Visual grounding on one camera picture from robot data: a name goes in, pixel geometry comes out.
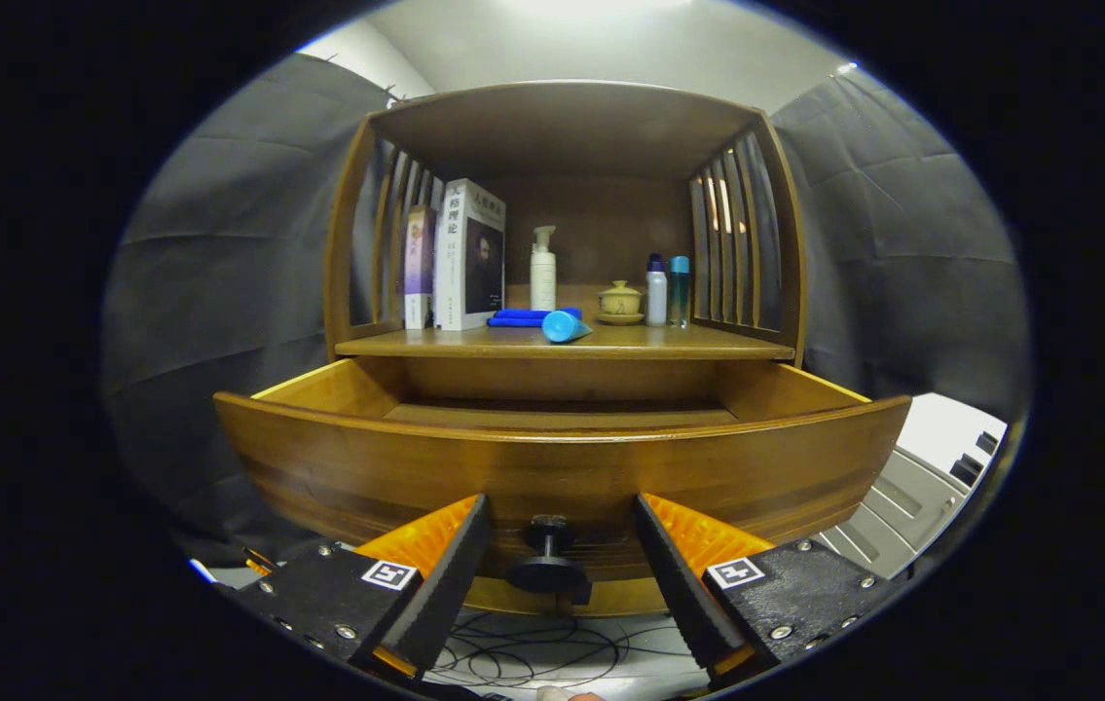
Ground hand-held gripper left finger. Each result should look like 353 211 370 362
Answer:
233 493 493 681

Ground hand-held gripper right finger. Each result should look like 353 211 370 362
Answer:
634 492 905 687

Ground black round drawer knob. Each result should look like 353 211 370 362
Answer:
507 515 592 595

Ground wooden drawer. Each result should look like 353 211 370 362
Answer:
213 355 913 618

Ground blue and white tube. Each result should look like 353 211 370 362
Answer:
541 310 595 344

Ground wooden countertop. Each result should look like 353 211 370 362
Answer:
335 282 796 361

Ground grey filing cabinet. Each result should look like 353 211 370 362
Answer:
810 392 1009 582

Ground blue folded cloth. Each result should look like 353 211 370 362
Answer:
487 308 583 329

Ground white bottle with blue cap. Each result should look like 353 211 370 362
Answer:
645 253 669 327

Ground yellow lidded tea bowl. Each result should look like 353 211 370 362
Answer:
599 280 644 316

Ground teal glass bottle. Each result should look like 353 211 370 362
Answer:
668 255 691 328

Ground white pump bottle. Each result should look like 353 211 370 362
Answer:
530 226 558 312

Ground thick white portrait book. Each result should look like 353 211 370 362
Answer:
433 178 507 332

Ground thin purple book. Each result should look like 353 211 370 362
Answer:
403 204 438 330

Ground black floor cables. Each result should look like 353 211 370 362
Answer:
430 611 699 692

